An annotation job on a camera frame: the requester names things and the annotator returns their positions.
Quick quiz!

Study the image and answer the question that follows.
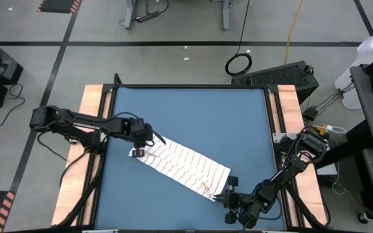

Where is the light wooden side plank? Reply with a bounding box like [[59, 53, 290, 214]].
[[269, 84, 329, 227], [51, 84, 113, 227]]

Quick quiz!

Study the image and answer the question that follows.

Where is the white red-striped towel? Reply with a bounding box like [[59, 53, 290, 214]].
[[128, 135, 232, 202]]

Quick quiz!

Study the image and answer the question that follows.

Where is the silver mounting plate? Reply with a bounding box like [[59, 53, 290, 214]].
[[272, 132, 293, 144]]

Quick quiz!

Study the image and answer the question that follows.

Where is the black power strip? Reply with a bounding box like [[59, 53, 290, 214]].
[[135, 10, 161, 24]]

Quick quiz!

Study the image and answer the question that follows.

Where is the black perforated computer tower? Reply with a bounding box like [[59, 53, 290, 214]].
[[231, 60, 320, 105]]

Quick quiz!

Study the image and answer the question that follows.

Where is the black aluminium table frame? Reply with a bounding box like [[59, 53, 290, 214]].
[[51, 72, 332, 233]]

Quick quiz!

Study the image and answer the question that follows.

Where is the thick yellow hanging cable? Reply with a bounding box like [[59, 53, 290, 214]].
[[284, 0, 304, 65]]

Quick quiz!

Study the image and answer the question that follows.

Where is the black floor cable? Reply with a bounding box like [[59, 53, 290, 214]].
[[0, 83, 26, 128]]

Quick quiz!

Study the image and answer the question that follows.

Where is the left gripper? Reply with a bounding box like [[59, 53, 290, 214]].
[[131, 118, 167, 159]]

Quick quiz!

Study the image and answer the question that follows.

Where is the black hanging cable with coil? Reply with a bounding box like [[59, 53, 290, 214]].
[[224, 0, 253, 78]]

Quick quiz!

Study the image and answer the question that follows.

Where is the grey desk leg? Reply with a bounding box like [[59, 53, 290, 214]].
[[221, 0, 233, 32], [124, 0, 138, 30]]

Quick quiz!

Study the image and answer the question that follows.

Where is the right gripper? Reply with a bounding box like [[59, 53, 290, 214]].
[[212, 175, 253, 225]]

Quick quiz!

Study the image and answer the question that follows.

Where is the grey labelled box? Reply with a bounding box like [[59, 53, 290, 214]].
[[314, 139, 339, 177]]

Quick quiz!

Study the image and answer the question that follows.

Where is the yellow plug white cable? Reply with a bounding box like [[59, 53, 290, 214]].
[[315, 124, 348, 135]]

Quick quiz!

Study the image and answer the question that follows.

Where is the black power adapter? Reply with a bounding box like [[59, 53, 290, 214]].
[[302, 106, 319, 122]]

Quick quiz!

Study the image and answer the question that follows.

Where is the white bulky object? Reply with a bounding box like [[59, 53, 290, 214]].
[[334, 31, 373, 110]]

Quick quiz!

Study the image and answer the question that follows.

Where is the black desk support bar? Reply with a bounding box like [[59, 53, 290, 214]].
[[312, 119, 373, 170]]

